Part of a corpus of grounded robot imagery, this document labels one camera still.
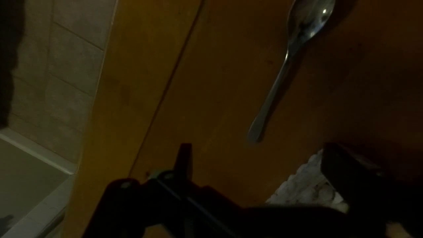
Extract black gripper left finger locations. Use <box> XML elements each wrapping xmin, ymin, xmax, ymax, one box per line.
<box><xmin>165</xmin><ymin>141</ymin><xmax>209</xmax><ymax>209</ymax></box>

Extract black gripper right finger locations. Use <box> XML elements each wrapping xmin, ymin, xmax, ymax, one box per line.
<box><xmin>320</xmin><ymin>141</ymin><xmax>423</xmax><ymax>238</ymax></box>

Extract silver metal spoon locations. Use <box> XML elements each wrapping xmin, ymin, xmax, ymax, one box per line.
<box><xmin>246</xmin><ymin>0</ymin><xmax>338</xmax><ymax>145</ymax></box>

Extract clear lunchbox with pale seeds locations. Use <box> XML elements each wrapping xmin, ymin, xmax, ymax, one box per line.
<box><xmin>265</xmin><ymin>148</ymin><xmax>350</xmax><ymax>214</ymax></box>

